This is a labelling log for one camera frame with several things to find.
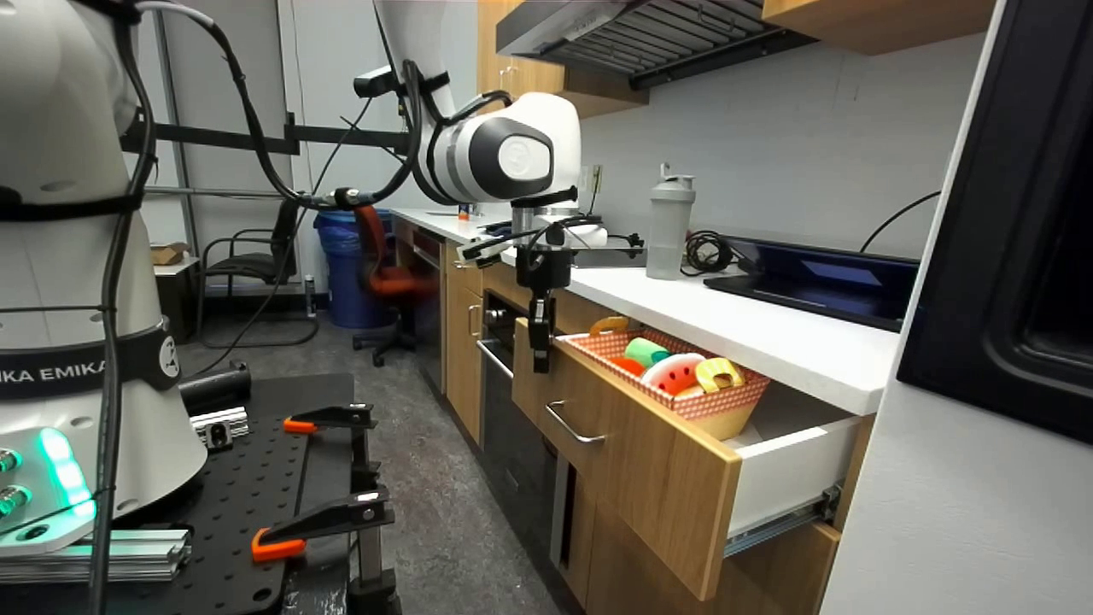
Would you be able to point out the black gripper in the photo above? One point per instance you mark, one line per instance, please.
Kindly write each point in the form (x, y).
(544, 268)

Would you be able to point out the wooden front white drawer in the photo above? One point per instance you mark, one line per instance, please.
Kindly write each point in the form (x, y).
(659, 479)

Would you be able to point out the orange checkered carton box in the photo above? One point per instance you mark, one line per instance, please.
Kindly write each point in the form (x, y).
(728, 410)

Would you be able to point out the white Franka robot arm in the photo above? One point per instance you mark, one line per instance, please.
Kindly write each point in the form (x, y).
(68, 226)

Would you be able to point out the wooden lower cabinet door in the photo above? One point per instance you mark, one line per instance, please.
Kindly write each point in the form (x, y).
(463, 342)
(706, 583)

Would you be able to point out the plush carrot toy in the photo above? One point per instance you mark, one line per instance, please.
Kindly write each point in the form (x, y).
(626, 365)

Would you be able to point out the green striped plush vegetable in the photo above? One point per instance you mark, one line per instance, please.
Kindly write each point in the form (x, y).
(648, 351)

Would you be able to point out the small red cup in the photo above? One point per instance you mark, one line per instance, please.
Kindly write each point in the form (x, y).
(463, 213)

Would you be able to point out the red office chair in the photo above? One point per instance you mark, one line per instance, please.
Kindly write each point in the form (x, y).
(395, 277)

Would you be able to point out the grey shaker bottle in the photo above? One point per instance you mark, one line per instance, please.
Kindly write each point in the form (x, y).
(671, 226)

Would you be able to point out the blue trash bin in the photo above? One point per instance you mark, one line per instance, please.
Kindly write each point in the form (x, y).
(344, 268)

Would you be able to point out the black induction cooktop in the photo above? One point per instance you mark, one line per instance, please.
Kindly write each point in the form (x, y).
(820, 286)

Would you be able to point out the wooden upper cabinet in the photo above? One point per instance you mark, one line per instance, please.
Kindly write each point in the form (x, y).
(525, 47)
(876, 23)

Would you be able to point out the black armchair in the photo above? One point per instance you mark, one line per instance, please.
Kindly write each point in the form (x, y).
(256, 263)

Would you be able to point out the steel range hood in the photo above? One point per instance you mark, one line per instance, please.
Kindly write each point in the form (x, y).
(650, 40)

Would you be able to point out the black small device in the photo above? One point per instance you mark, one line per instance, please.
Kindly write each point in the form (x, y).
(218, 392)

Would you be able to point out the white small device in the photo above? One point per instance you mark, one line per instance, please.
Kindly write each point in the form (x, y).
(223, 429)

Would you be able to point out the grey refrigerator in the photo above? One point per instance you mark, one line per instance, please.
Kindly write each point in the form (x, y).
(958, 515)

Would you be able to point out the black glossy panel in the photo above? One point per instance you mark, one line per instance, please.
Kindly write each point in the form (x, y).
(1013, 226)

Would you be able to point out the white wall outlet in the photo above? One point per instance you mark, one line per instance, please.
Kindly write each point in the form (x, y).
(596, 178)

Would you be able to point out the black stereo camera bar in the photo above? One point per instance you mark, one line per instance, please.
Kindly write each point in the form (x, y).
(376, 80)

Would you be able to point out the black camera stand boom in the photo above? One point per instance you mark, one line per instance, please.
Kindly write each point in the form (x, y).
(205, 134)

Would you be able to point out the aluminium extrusion rail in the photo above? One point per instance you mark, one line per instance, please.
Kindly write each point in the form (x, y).
(105, 554)

